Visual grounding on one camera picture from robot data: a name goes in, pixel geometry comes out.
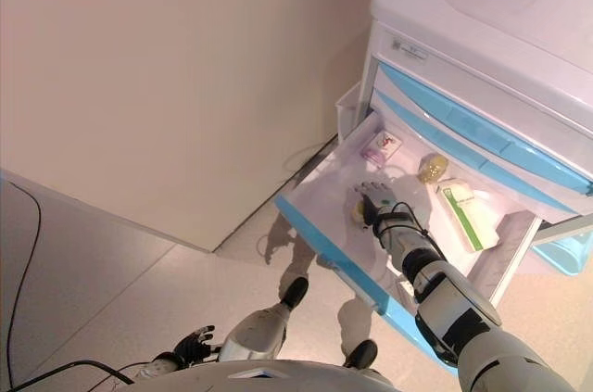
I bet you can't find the robot right hand black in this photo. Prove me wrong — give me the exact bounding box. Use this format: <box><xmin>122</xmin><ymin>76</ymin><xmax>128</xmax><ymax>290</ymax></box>
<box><xmin>353</xmin><ymin>181</ymin><xmax>400</xmax><ymax>228</ymax></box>

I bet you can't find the robot left hand black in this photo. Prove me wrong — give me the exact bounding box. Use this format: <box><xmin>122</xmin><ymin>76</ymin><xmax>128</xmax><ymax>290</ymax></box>
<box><xmin>173</xmin><ymin>324</ymin><xmax>223</xmax><ymax>368</ymax></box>

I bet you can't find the yellow round medicine container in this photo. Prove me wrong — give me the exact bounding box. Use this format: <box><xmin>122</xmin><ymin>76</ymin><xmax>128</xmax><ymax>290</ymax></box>
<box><xmin>349</xmin><ymin>196</ymin><xmax>370</xmax><ymax>222</ymax></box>

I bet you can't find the white pink medicine box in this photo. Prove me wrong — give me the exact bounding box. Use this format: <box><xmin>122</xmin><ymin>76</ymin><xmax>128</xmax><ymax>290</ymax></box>
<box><xmin>361</xmin><ymin>130</ymin><xmax>403</xmax><ymax>166</ymax></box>

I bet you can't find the white green medicine box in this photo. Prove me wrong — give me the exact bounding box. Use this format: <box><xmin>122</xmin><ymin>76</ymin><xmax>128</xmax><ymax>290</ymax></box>
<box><xmin>435</xmin><ymin>177</ymin><xmax>501</xmax><ymax>255</ymax></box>

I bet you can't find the robot torso grey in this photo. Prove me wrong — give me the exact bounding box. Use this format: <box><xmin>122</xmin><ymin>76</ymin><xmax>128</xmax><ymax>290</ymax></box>
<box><xmin>110</xmin><ymin>359</ymin><xmax>395</xmax><ymax>392</ymax></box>

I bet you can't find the yellowish wrapped roll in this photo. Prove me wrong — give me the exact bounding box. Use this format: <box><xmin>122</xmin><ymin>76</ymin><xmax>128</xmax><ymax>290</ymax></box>
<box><xmin>416</xmin><ymin>153</ymin><xmax>451</xmax><ymax>184</ymax></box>

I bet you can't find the robot left leg silver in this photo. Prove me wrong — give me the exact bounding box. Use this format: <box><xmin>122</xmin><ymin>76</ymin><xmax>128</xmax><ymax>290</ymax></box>
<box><xmin>217</xmin><ymin>301</ymin><xmax>293</xmax><ymax>363</ymax></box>

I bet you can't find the black baseboard strip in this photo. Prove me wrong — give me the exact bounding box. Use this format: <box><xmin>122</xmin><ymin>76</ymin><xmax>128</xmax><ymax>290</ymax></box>
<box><xmin>291</xmin><ymin>134</ymin><xmax>342</xmax><ymax>180</ymax></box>

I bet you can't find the white side storage bin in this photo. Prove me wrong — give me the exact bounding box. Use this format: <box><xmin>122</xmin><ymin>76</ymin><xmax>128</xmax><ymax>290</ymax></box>
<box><xmin>334</xmin><ymin>81</ymin><xmax>373</xmax><ymax>144</ymax></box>

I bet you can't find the robot left foot black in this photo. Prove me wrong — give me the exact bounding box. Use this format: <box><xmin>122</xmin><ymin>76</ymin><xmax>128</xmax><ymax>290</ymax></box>
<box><xmin>277</xmin><ymin>275</ymin><xmax>310</xmax><ymax>312</ymax></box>

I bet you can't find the robot foot black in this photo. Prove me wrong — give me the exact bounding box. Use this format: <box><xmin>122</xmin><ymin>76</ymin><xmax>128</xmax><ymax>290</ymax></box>
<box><xmin>277</xmin><ymin>275</ymin><xmax>310</xmax><ymax>312</ymax></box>
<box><xmin>342</xmin><ymin>339</ymin><xmax>379</xmax><ymax>370</ymax></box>

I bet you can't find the robot right foot black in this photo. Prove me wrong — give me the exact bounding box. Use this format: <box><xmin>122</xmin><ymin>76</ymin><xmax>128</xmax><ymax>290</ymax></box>
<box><xmin>342</xmin><ymin>339</ymin><xmax>379</xmax><ymax>370</ymax></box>

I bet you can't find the light blue waste bin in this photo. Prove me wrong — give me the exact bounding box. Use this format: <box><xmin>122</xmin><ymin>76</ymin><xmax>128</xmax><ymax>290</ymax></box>
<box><xmin>530</xmin><ymin>229</ymin><xmax>593</xmax><ymax>277</ymax></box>

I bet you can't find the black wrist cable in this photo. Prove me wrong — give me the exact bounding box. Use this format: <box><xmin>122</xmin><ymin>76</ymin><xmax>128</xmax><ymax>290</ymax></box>
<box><xmin>377</xmin><ymin>199</ymin><xmax>448</xmax><ymax>263</ymax></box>

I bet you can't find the white power cable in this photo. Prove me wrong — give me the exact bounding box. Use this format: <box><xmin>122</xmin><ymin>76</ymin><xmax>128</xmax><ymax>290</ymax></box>
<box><xmin>257</xmin><ymin>139</ymin><xmax>337</xmax><ymax>266</ymax></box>

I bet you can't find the thin black cable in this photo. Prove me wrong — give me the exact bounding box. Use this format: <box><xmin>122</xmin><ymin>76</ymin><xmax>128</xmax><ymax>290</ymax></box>
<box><xmin>6</xmin><ymin>181</ymin><xmax>43</xmax><ymax>365</ymax></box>

